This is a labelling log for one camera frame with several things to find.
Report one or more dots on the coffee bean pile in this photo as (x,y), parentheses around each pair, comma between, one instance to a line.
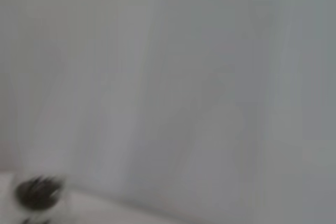
(35,191)

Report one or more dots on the double-walled glass cup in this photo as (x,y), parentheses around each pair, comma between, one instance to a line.
(36,197)

